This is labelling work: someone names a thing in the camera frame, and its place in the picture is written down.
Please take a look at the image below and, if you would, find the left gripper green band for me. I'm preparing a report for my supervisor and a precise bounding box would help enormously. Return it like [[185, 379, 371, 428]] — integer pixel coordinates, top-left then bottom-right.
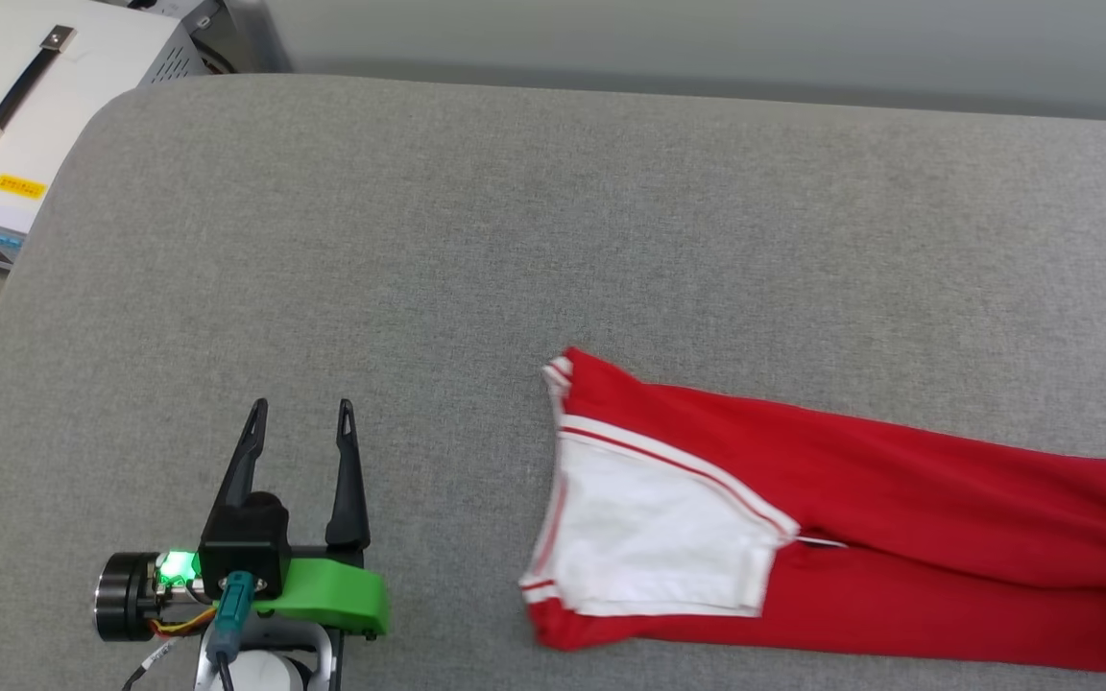
[[95, 397, 392, 643]]

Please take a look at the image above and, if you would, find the red and white garment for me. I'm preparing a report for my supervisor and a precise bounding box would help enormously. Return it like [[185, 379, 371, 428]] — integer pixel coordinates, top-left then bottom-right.
[[518, 345, 1106, 681]]

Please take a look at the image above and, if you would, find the grey fabric sofa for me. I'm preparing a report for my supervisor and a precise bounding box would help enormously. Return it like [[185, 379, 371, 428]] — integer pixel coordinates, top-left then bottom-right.
[[0, 72, 1106, 691]]

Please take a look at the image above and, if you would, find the grey metal equipment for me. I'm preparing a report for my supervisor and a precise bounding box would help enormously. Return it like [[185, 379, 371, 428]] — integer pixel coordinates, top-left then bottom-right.
[[129, 0, 293, 78]]

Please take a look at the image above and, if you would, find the white instrument box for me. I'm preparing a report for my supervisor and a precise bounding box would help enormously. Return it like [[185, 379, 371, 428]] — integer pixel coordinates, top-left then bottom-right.
[[0, 0, 220, 272]]

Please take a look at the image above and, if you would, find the thin black cable white tag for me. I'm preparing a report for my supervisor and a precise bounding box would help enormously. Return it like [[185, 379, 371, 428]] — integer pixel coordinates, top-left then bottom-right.
[[119, 637, 181, 691]]

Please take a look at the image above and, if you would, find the black carry handle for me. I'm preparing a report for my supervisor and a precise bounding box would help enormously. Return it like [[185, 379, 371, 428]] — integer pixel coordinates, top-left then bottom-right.
[[0, 26, 76, 157]]

